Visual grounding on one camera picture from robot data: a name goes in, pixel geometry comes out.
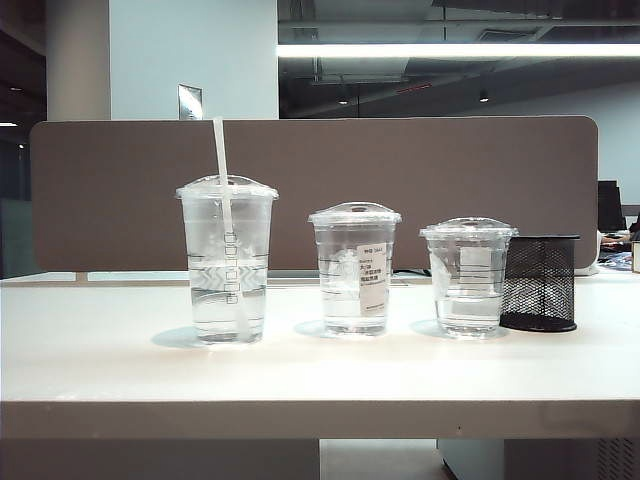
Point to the white translucent plastic straw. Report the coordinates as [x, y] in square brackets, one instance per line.
[220, 150]

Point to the medium clear labelled plastic cup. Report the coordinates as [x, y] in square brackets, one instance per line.
[345, 280]

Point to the large clear lidded plastic cup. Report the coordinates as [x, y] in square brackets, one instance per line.
[210, 280]

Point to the small clear lidded plastic cup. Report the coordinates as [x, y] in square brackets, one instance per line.
[467, 300]

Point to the silver sign on pillar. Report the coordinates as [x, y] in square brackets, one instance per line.
[190, 102]

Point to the brown fabric desk partition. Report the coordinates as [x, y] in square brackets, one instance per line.
[125, 200]

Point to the long white ceiling light strip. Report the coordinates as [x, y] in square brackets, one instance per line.
[450, 50]

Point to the black computer monitor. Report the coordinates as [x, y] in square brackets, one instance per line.
[610, 205]

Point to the brown cardboard box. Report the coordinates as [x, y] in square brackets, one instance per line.
[636, 256]

